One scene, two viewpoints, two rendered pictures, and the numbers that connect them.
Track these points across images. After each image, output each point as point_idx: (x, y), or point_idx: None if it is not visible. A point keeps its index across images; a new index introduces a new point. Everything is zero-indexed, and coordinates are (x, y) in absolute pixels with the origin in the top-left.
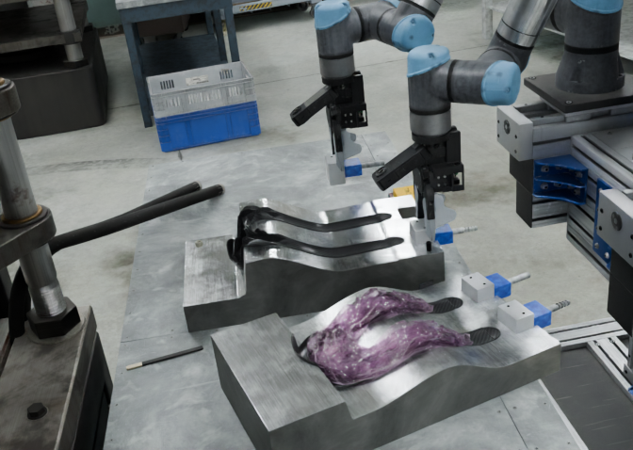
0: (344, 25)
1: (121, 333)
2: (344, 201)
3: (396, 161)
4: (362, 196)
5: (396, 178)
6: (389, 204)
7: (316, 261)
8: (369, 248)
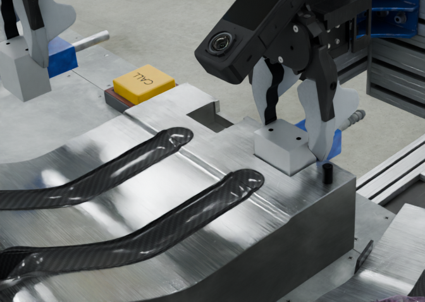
0: None
1: None
2: (25, 126)
3: (245, 13)
4: (51, 107)
5: (260, 50)
6: (164, 110)
7: (129, 283)
8: (201, 210)
